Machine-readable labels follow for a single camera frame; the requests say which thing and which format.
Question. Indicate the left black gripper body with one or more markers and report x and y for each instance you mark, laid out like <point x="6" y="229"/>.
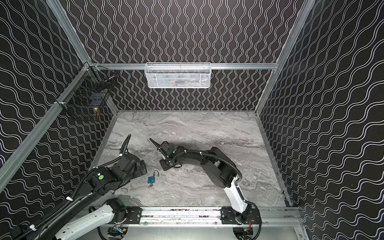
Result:
<point x="125" y="154"/>

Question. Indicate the brass bell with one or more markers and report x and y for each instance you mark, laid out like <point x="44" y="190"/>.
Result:
<point x="96" y="113"/>

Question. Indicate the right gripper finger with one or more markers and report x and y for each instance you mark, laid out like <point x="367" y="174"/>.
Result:
<point x="167" y="164"/>
<point x="157" y="145"/>

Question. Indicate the white mesh basket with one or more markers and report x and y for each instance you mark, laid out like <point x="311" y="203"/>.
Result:
<point x="178" y="75"/>

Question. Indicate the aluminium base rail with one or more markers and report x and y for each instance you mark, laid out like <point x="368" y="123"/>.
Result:
<point x="193" y="217"/>

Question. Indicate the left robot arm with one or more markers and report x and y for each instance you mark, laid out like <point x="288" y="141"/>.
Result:
<point x="61" y="224"/>

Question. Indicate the blue padlock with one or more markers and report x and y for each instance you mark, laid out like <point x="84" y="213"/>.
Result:
<point x="152" y="179"/>

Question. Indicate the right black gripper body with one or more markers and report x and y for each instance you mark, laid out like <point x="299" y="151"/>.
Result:
<point x="164" y="150"/>

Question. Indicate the black wire basket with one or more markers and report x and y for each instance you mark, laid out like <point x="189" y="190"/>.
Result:
<point x="92" y="91"/>

